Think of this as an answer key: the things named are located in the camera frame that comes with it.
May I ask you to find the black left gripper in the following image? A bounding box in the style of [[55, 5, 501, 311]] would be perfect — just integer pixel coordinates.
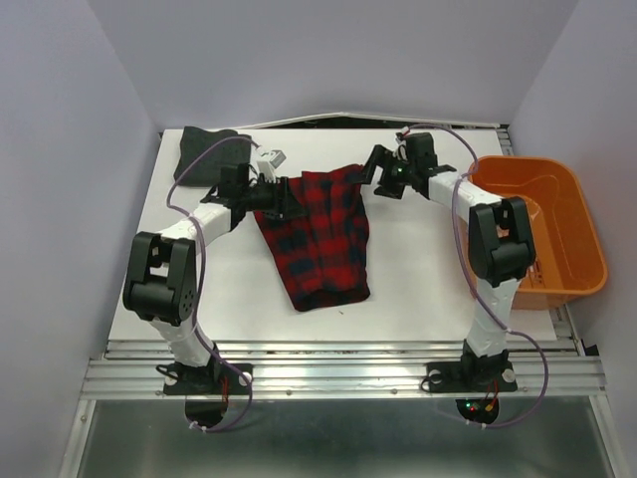
[[241, 174, 309, 220]]

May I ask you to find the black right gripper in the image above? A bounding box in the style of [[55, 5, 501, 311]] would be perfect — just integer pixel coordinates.
[[350, 143, 416, 198]]

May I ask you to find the red black plaid skirt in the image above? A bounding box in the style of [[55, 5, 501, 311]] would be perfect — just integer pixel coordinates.
[[254, 164, 370, 312]]

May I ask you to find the dark grey dotted skirt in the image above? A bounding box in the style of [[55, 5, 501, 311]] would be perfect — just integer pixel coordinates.
[[173, 126, 254, 188]]

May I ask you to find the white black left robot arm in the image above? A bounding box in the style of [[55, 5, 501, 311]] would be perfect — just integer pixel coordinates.
[[122, 160, 305, 392]]

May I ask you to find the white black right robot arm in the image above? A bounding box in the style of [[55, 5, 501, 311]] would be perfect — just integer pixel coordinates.
[[360, 128, 535, 388]]

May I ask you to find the orange plastic bin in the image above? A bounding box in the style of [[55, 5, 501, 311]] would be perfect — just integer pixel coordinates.
[[470, 155, 608, 310]]

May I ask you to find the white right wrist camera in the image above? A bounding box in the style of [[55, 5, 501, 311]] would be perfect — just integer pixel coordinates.
[[393, 127, 413, 163]]

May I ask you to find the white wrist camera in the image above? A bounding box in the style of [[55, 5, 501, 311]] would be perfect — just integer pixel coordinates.
[[393, 127, 413, 163], [256, 146, 287, 183]]

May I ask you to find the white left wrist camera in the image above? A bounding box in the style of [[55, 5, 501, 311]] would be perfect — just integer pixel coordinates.
[[256, 146, 287, 183]]

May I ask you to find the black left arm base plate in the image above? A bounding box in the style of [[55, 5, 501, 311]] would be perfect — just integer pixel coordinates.
[[155, 362, 248, 396]]

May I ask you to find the aluminium extrusion frame rail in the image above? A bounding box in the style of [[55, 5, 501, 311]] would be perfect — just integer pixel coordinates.
[[81, 340, 606, 400]]

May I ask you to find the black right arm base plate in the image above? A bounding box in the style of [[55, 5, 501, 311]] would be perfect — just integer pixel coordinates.
[[420, 360, 519, 394]]

